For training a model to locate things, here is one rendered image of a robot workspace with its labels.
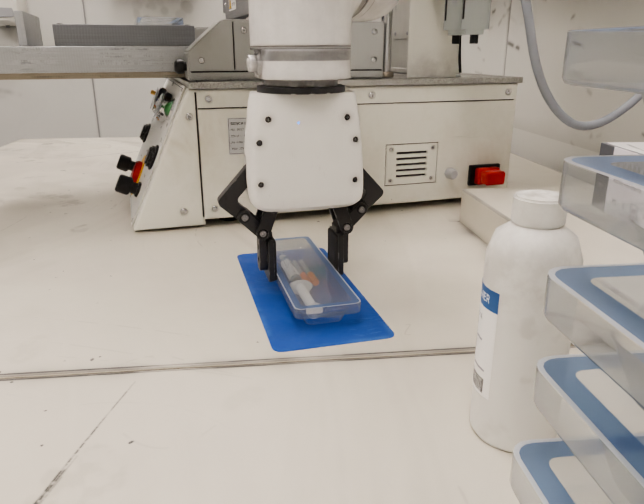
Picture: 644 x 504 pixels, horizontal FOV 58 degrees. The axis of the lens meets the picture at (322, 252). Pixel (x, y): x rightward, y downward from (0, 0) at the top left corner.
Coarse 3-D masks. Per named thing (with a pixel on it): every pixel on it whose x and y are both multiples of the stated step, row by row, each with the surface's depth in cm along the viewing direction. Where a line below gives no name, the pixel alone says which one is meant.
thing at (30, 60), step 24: (24, 24) 70; (0, 48) 67; (24, 48) 68; (48, 48) 68; (72, 48) 69; (96, 48) 70; (120, 48) 71; (144, 48) 71; (168, 48) 72; (0, 72) 68; (24, 72) 68; (48, 72) 69; (72, 72) 70; (96, 72) 71; (120, 72) 73; (144, 72) 74; (168, 72) 75
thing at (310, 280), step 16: (288, 240) 63; (304, 240) 63; (288, 256) 58; (304, 256) 58; (320, 256) 58; (288, 272) 54; (304, 272) 54; (320, 272) 54; (336, 272) 54; (288, 288) 50; (304, 288) 50; (320, 288) 50; (336, 288) 50; (304, 304) 47; (320, 304) 47; (336, 304) 47
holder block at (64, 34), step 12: (60, 24) 69; (72, 24) 69; (84, 24) 70; (96, 24) 70; (108, 24) 70; (60, 36) 69; (72, 36) 70; (84, 36) 70; (96, 36) 70; (108, 36) 71; (120, 36) 71; (132, 36) 71; (144, 36) 72; (156, 36) 72; (168, 36) 73; (180, 36) 73; (192, 36) 74
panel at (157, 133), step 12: (168, 84) 91; (180, 84) 75; (180, 96) 71; (156, 120) 89; (168, 120) 74; (156, 132) 83; (168, 132) 72; (144, 144) 95; (156, 144) 78; (144, 156) 87; (156, 156) 73; (144, 168) 82; (144, 180) 77; (144, 192) 73; (132, 204) 81; (132, 216) 76
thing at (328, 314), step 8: (312, 240) 63; (280, 280) 52; (344, 280) 52; (280, 288) 52; (288, 296) 48; (288, 304) 49; (344, 304) 47; (352, 304) 47; (360, 304) 48; (296, 312) 46; (304, 312) 46; (312, 312) 46; (320, 312) 47; (328, 312) 47; (336, 312) 47; (344, 312) 47; (352, 312) 47; (304, 320) 48; (312, 320) 48; (320, 320) 48; (328, 320) 48; (336, 320) 49
